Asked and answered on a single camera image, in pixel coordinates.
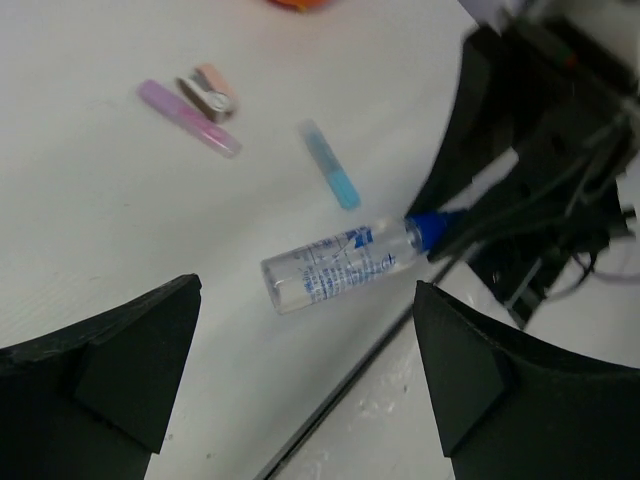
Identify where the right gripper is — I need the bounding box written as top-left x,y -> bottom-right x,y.
408,19 -> 639,310

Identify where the orange round divided container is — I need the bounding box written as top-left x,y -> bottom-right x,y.
269,0 -> 335,12

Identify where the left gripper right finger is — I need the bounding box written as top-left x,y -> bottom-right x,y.
413,282 -> 639,479

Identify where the pink purple highlighter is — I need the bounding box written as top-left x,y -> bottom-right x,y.
137,79 -> 241,158

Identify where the light blue highlighter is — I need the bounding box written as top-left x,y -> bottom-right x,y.
298,120 -> 361,211

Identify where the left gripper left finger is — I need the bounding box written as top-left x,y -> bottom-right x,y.
1,274 -> 202,479

